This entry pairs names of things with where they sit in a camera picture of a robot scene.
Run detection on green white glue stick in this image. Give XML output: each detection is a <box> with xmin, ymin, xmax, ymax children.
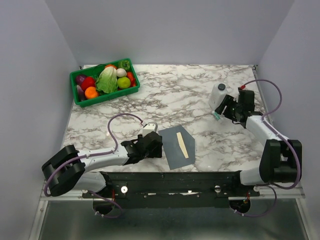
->
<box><xmin>212</xmin><ymin>111</ymin><xmax>224</xmax><ymax>122</ymax></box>

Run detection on grey envelope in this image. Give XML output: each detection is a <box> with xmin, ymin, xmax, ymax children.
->
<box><xmin>159</xmin><ymin>125</ymin><xmax>196</xmax><ymax>170</ymax></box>

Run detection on beige letter paper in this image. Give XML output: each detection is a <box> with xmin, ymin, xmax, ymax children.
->
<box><xmin>176</xmin><ymin>132</ymin><xmax>189</xmax><ymax>159</ymax></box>

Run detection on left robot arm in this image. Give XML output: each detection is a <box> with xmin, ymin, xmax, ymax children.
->
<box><xmin>41</xmin><ymin>131</ymin><xmax>163</xmax><ymax>198</ymax></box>

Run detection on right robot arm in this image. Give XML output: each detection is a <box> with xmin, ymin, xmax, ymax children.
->
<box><xmin>209</xmin><ymin>89</ymin><xmax>302</xmax><ymax>196</ymax></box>

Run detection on white plastic bottle black cap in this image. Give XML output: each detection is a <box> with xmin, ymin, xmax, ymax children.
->
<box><xmin>208</xmin><ymin>83</ymin><xmax>229</xmax><ymax>112</ymax></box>

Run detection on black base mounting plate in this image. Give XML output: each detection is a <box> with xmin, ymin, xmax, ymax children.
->
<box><xmin>51</xmin><ymin>171</ymin><xmax>293</xmax><ymax>210</ymax></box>

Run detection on orange carrot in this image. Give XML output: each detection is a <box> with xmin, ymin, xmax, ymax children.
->
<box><xmin>126</xmin><ymin>72</ymin><xmax>137</xmax><ymax>87</ymax></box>

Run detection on green apple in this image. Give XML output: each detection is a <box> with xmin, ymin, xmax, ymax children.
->
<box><xmin>117</xmin><ymin>76</ymin><xmax>131</xmax><ymax>90</ymax></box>

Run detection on green lettuce leaf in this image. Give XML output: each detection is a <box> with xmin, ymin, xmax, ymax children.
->
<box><xmin>95</xmin><ymin>66</ymin><xmax>118</xmax><ymax>94</ymax></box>

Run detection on white mushroom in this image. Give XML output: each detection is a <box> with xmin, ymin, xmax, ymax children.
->
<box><xmin>116</xmin><ymin>68</ymin><xmax>127</xmax><ymax>78</ymax></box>

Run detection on orange fruit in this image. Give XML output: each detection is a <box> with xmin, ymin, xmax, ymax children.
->
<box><xmin>84</xmin><ymin>86</ymin><xmax>100</xmax><ymax>100</ymax></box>

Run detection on green bell pepper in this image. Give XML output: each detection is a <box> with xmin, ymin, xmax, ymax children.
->
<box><xmin>118</xmin><ymin>59</ymin><xmax>131</xmax><ymax>72</ymax></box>

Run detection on purple eggplant slice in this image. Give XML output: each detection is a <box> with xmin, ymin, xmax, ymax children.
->
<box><xmin>76</xmin><ymin>85</ymin><xmax>87</xmax><ymax>102</ymax></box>

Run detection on red tomato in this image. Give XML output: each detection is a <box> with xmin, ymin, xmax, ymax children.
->
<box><xmin>80</xmin><ymin>76</ymin><xmax>96</xmax><ymax>92</ymax></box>

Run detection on green plastic vegetable bin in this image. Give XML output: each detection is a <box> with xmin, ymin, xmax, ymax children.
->
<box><xmin>69</xmin><ymin>58</ymin><xmax>140</xmax><ymax>108</ymax></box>

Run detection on purple onion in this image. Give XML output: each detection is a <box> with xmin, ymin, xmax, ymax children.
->
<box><xmin>75</xmin><ymin>74</ymin><xmax>87</xmax><ymax>86</ymax></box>

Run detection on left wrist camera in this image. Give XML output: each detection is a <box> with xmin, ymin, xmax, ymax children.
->
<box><xmin>142</xmin><ymin>122</ymin><xmax>158</xmax><ymax>137</ymax></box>

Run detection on aluminium frame rail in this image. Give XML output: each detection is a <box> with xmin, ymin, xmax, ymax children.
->
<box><xmin>27</xmin><ymin>179</ymin><xmax>94</xmax><ymax>240</ymax></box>

